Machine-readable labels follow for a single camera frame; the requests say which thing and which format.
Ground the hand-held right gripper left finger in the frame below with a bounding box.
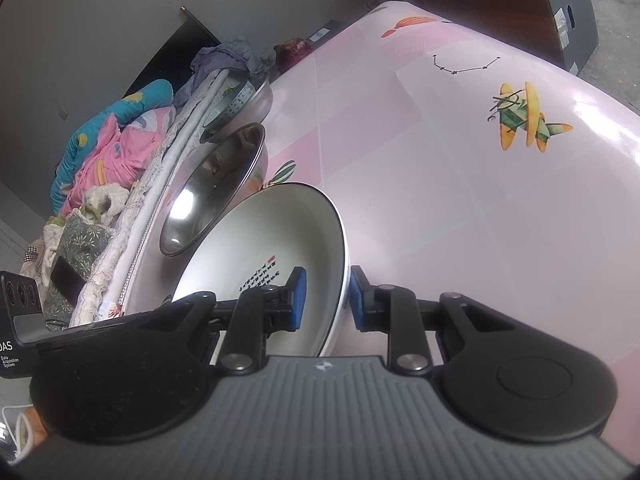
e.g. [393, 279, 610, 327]
[135, 266, 307, 375]

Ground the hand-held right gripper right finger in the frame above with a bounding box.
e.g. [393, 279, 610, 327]
[348, 266, 506, 376]

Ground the white ceramic plate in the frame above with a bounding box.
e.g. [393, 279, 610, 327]
[170, 182, 348, 361]

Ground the large stainless steel basin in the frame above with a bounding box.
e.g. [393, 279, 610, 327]
[159, 122, 269, 258]

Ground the small stainless steel bowl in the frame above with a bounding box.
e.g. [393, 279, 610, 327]
[200, 72, 275, 143]

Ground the checkered cloth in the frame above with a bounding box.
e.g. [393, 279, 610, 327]
[22, 245, 47, 281]

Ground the black flat device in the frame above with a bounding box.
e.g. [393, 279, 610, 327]
[50, 255, 94, 307]

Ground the green floral pillow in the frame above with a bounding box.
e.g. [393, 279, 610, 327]
[42, 210, 118, 331]

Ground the white fluffy blanket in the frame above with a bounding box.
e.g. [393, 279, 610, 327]
[42, 184, 133, 261]

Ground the white quilted mattress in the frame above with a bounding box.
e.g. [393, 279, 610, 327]
[70, 67, 251, 328]

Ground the pink printed tablecloth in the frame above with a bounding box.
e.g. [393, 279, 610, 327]
[125, 1, 640, 361]

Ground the blue patterned quilt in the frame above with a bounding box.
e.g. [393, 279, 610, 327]
[50, 79, 174, 216]

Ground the grey blue clothing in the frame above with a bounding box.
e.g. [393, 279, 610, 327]
[172, 40, 278, 108]

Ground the dark printed flat box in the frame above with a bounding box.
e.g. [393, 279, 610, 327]
[305, 19, 343, 48]

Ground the black headboard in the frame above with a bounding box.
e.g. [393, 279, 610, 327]
[122, 6, 221, 101]

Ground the large brown carton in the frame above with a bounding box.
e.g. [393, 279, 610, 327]
[390, 0, 600, 73]

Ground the white cable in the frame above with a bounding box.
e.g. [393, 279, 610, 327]
[0, 400, 32, 461]

